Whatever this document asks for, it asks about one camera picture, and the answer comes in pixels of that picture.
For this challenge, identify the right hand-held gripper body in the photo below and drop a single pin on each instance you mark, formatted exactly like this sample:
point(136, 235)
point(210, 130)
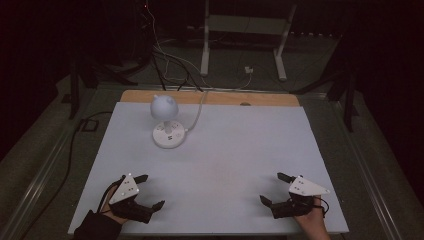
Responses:
point(301, 190)

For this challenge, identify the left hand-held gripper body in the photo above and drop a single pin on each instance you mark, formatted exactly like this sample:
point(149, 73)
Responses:
point(125, 190)

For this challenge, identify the person's left hand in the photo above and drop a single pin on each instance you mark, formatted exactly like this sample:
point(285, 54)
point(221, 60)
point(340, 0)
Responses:
point(106, 207)

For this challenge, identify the person's right hand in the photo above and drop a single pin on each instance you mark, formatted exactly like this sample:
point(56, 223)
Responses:
point(310, 220)

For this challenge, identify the white table mat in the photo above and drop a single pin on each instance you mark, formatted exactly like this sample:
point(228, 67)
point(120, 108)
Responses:
point(233, 150)

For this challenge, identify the white desk lamp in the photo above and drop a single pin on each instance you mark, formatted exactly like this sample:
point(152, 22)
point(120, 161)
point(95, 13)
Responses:
point(164, 108)

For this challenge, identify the black tripod stand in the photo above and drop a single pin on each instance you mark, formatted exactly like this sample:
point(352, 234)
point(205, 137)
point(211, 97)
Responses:
point(343, 83)
point(78, 83)

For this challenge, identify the white plug adapter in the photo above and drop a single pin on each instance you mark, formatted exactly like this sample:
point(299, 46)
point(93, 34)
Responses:
point(248, 70)

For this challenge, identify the white metal stand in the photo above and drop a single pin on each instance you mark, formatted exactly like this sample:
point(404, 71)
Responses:
point(245, 25)

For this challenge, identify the metal floor rail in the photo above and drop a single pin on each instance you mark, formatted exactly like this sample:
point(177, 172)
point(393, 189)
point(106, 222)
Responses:
point(36, 186)
point(370, 180)

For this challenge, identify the black square floor bracket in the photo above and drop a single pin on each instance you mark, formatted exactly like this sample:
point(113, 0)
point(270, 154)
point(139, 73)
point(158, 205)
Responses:
point(89, 125)

